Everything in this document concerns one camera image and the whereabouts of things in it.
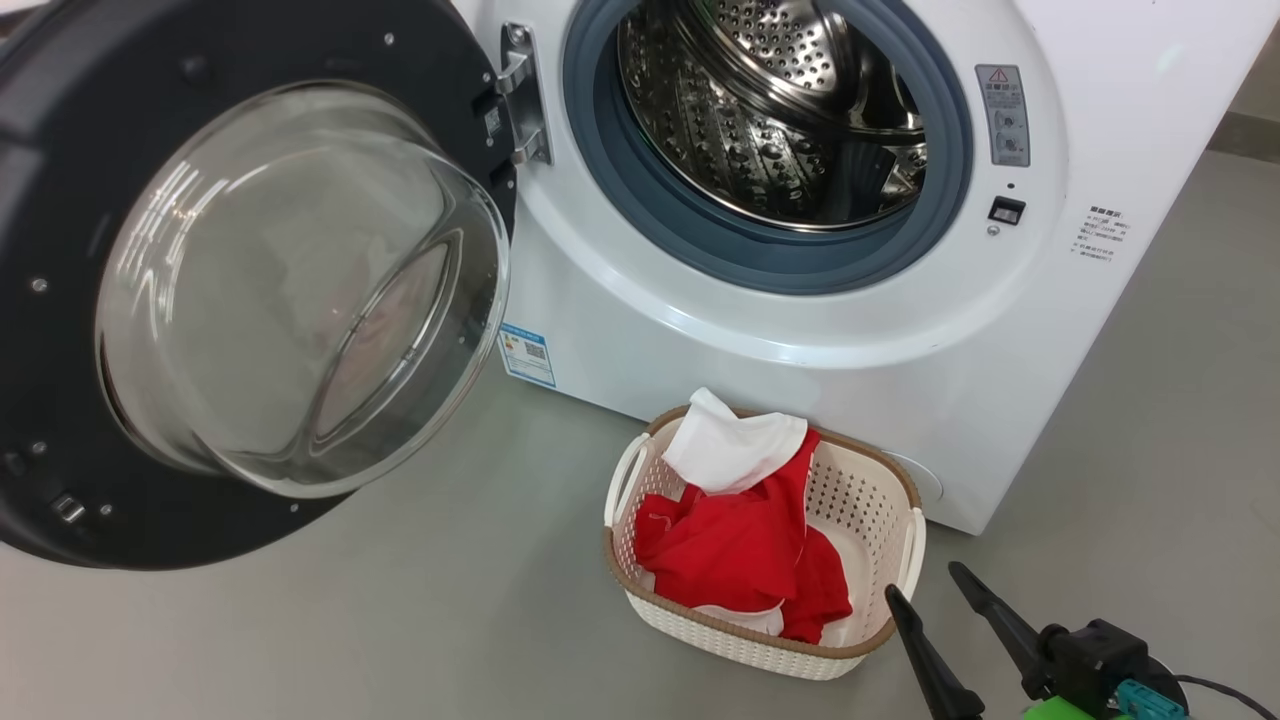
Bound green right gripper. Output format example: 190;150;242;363
885;562;1106;720

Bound red trousers with white stripe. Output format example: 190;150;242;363
634;480;854;644

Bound white garment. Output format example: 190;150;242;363
660;388;823;561

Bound black round glass door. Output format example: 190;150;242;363
0;0;521;571

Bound cream perforated laundry basket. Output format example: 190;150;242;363
602;403;927;682

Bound white front-load washing machine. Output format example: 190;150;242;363
450;0;1280;536

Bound grey rubber door gasket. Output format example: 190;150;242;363
562;0;974;296

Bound silver door hinge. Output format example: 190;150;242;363
495;22;554;166

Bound blue energy label sticker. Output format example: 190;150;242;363
498;322;557;389

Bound grey warning sticker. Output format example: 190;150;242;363
975;65;1031;168

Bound stainless steel perforated drum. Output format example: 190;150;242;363
617;0;929;233

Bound teal right camera connector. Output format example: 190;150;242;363
1115;680;1186;720

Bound thin black camera cable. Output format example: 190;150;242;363
1175;675;1280;720

